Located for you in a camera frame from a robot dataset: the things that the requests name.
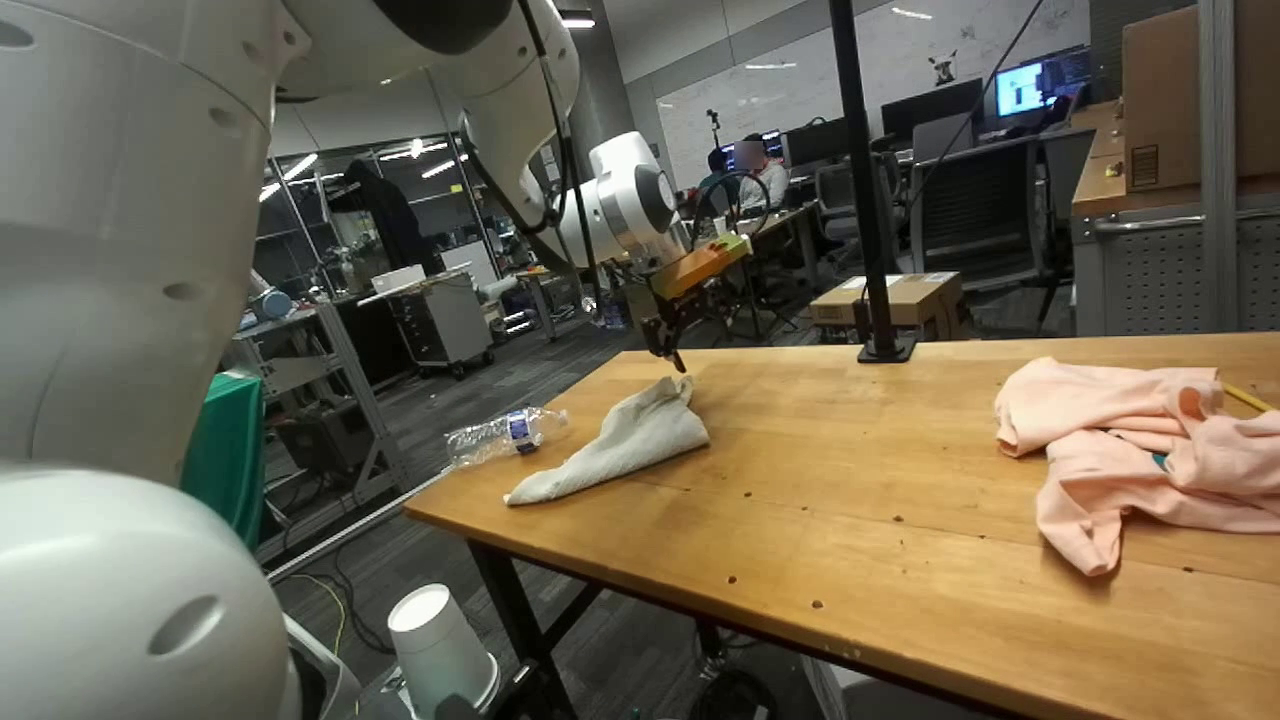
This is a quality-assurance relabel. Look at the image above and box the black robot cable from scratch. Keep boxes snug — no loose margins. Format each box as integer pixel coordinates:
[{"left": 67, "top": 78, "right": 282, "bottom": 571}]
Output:
[{"left": 513, "top": 0, "right": 609, "bottom": 288}]

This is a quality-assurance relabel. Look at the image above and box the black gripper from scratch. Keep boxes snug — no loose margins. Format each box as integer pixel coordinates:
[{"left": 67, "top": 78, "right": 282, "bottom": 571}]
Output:
[{"left": 620, "top": 259, "right": 698, "bottom": 380}]

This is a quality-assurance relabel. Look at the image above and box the black pole stand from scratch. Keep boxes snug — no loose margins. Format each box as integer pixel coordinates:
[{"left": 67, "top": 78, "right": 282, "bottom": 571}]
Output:
[{"left": 823, "top": 0, "right": 922, "bottom": 369}]

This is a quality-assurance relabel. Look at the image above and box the seated person white shirt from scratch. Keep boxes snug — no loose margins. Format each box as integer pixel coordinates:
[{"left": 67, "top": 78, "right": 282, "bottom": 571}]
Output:
[{"left": 734, "top": 127, "right": 790, "bottom": 211}]

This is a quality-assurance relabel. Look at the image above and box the black table frame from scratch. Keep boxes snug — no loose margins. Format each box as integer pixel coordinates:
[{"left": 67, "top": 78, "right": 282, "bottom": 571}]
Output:
[{"left": 460, "top": 535, "right": 774, "bottom": 720}]

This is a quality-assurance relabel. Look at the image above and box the lit computer monitor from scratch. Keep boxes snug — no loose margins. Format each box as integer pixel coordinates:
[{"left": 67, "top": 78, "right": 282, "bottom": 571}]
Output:
[{"left": 983, "top": 52, "right": 1091, "bottom": 127}]

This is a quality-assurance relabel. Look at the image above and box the dark monitor screen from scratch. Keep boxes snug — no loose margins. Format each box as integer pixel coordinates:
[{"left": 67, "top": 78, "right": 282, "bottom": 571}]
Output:
[{"left": 908, "top": 130, "right": 1049, "bottom": 288}]

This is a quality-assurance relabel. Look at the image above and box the silver metal post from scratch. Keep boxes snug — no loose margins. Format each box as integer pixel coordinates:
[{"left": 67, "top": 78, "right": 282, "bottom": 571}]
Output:
[{"left": 1190, "top": 0, "right": 1244, "bottom": 335}]

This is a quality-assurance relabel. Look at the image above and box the pink crumpled shirt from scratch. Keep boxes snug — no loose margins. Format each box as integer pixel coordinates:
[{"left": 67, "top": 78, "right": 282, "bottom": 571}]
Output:
[{"left": 991, "top": 353, "right": 1280, "bottom": 581}]

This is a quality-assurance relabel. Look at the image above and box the clear plastic water bottle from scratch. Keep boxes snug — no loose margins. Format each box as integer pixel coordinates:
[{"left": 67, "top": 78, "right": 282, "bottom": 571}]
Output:
[{"left": 440, "top": 402, "right": 570, "bottom": 470}]

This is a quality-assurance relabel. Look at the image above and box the grey rolling cabinet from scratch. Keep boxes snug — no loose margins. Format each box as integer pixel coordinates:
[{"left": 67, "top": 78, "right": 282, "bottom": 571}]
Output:
[{"left": 394, "top": 268, "right": 499, "bottom": 380}]

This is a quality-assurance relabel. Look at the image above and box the white terry towel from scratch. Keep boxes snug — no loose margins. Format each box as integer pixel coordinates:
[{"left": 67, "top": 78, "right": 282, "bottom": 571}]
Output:
[{"left": 499, "top": 369, "right": 717, "bottom": 511}]

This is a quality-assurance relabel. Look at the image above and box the white paper cup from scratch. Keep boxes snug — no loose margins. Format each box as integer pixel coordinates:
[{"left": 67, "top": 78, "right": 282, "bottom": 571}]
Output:
[{"left": 384, "top": 581, "right": 502, "bottom": 720}]

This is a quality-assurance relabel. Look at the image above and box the large cardboard box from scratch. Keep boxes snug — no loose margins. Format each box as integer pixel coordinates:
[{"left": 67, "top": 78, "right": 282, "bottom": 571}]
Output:
[{"left": 1115, "top": 0, "right": 1280, "bottom": 192}]

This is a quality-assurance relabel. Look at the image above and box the yellow pencil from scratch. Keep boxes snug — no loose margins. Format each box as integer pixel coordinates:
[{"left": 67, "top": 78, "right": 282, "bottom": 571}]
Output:
[{"left": 1214, "top": 380, "right": 1277, "bottom": 417}]

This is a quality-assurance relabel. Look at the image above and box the green chair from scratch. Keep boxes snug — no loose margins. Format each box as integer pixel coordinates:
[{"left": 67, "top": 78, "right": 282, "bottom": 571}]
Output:
[{"left": 176, "top": 369, "right": 270, "bottom": 552}]

